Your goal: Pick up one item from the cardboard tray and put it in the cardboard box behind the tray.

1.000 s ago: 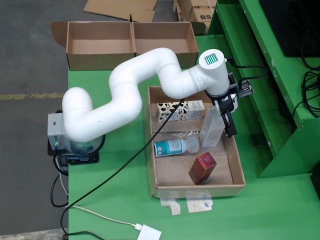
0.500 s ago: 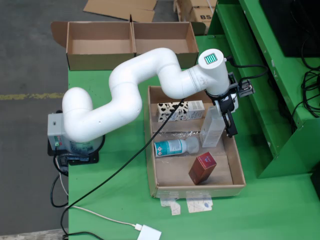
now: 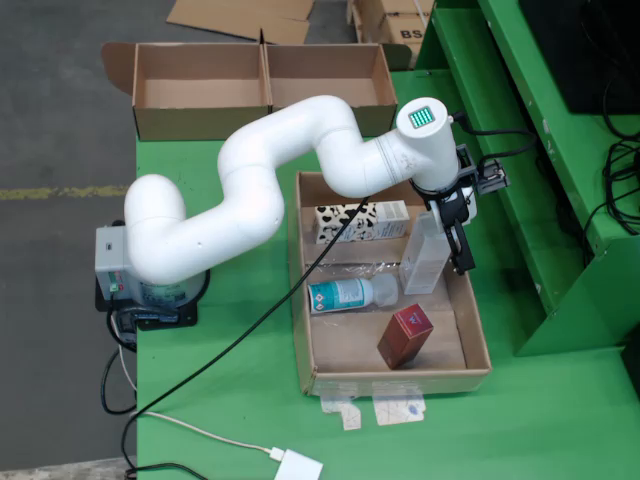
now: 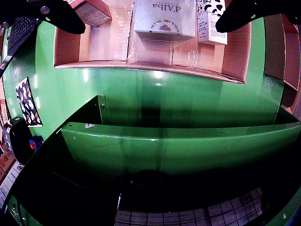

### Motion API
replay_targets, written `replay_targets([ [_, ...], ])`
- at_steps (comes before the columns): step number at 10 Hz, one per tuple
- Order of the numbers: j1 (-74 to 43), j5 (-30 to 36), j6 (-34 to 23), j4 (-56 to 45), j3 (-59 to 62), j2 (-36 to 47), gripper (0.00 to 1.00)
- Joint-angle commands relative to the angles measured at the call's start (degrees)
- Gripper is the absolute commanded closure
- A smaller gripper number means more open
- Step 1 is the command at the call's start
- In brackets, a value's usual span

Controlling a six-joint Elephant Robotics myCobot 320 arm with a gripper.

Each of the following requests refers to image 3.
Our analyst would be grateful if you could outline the thin white cable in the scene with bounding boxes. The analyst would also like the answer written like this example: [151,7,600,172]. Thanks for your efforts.
[130,410,286,459]

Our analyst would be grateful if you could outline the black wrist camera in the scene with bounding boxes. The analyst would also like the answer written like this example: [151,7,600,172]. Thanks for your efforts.
[474,158,511,197]

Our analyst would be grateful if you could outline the black power cable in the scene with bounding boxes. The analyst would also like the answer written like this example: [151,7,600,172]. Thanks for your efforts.
[101,309,140,416]

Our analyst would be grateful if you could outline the long black cable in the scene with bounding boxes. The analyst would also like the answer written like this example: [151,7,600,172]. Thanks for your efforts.
[119,197,371,480]

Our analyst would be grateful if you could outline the green metal rack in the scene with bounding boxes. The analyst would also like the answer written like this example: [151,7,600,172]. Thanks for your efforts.
[414,0,640,359]

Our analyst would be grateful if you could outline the flattened open cardboard carton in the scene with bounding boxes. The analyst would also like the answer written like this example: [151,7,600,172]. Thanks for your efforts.
[165,0,316,46]

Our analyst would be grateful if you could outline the short black looped cable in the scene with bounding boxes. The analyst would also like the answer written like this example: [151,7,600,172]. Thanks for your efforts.
[449,112,539,161]

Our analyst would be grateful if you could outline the teal label plastic bottle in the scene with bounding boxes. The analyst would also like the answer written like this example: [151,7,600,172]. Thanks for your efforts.
[307,273,400,315]

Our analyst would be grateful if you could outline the shallow cardboard tray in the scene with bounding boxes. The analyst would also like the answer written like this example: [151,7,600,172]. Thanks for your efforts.
[287,172,494,399]

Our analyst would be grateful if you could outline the cow print carton box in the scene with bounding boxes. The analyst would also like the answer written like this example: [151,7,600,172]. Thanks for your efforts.
[312,199,411,246]

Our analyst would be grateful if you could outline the black monitor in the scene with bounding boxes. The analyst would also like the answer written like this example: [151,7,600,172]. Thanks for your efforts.
[517,0,640,116]

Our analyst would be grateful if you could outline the white adapter block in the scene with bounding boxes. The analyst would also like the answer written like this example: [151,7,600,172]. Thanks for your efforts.
[272,448,325,480]

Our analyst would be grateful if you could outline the grey robot base unit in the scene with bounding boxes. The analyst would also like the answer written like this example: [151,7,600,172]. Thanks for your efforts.
[94,219,211,332]

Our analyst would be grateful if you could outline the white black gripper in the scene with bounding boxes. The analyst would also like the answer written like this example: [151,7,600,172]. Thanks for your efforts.
[409,143,481,275]

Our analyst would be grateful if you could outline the plain stacked cardboard carton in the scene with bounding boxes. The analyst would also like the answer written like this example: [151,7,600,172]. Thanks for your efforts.
[347,0,436,31]

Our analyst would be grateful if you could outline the red carton box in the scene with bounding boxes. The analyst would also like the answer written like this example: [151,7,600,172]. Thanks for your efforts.
[376,303,434,370]

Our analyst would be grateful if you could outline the BS printed cardboard carton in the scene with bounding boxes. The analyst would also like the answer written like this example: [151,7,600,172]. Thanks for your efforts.
[377,12,431,56]

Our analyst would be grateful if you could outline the tall white carton box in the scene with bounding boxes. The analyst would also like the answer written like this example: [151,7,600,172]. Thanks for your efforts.
[398,209,454,296]

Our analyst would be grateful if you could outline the white flattened packaging piece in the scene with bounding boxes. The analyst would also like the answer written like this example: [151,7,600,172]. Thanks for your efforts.
[372,394,429,427]
[319,394,364,432]

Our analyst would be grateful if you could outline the tangled black cables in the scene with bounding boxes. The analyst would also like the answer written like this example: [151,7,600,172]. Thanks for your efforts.
[534,69,640,266]

